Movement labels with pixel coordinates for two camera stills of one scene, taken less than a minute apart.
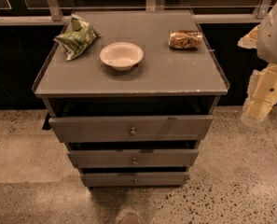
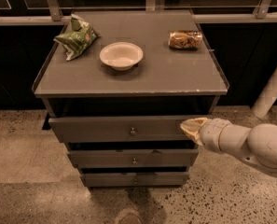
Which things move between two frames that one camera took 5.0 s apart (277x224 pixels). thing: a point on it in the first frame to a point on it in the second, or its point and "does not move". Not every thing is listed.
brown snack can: [185, 39] does not move
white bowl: [121, 55] does not move
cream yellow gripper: [274, 37] to [210, 134]
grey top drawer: [131, 128] does not move
